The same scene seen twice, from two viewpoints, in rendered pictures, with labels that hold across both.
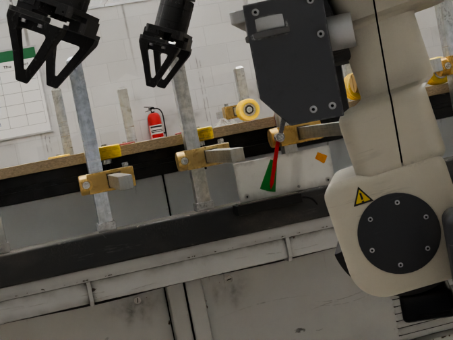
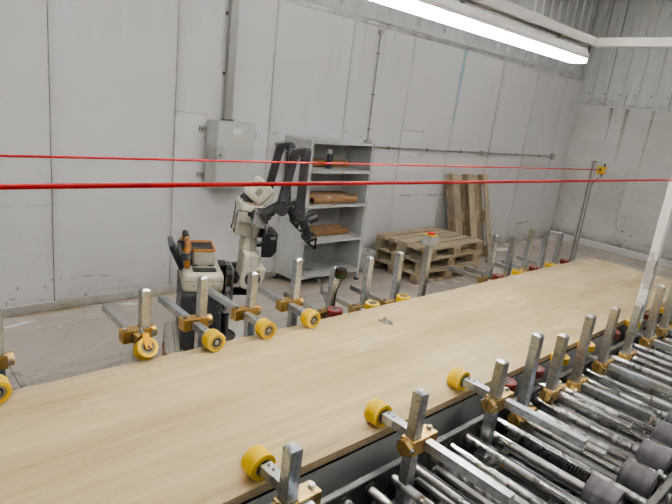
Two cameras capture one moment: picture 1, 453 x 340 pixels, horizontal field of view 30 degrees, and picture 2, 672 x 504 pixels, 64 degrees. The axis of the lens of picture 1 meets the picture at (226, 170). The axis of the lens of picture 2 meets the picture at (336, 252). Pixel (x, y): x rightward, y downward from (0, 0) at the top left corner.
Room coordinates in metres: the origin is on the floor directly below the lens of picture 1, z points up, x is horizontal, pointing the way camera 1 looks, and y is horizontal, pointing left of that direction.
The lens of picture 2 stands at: (4.45, -1.55, 1.89)
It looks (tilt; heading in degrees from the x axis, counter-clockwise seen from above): 15 degrees down; 149
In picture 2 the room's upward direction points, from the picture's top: 7 degrees clockwise
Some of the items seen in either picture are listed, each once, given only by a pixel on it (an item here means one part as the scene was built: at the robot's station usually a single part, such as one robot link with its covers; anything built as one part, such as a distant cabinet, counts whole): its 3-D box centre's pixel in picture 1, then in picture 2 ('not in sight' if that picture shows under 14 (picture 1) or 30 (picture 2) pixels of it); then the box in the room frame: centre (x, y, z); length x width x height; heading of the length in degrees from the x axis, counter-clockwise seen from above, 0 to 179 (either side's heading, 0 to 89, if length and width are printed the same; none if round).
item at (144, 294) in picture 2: not in sight; (143, 344); (2.40, -1.15, 0.89); 0.04 x 0.04 x 0.48; 12
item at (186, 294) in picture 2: not in sight; (203, 293); (1.12, -0.52, 0.59); 0.55 x 0.34 x 0.83; 169
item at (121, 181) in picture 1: (116, 181); (376, 298); (2.01, 0.26, 0.82); 0.43 x 0.03 x 0.04; 12
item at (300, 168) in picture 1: (284, 173); not in sight; (2.17, -0.15, 0.75); 0.26 x 0.01 x 0.10; 102
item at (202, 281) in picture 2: not in sight; (200, 328); (2.35, -0.90, 0.91); 0.04 x 0.04 x 0.48; 12
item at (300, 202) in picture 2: not in sight; (302, 183); (1.43, -0.02, 1.40); 0.11 x 0.06 x 0.43; 169
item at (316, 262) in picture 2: not in sight; (323, 211); (-0.57, 1.30, 0.78); 0.90 x 0.45 x 1.55; 102
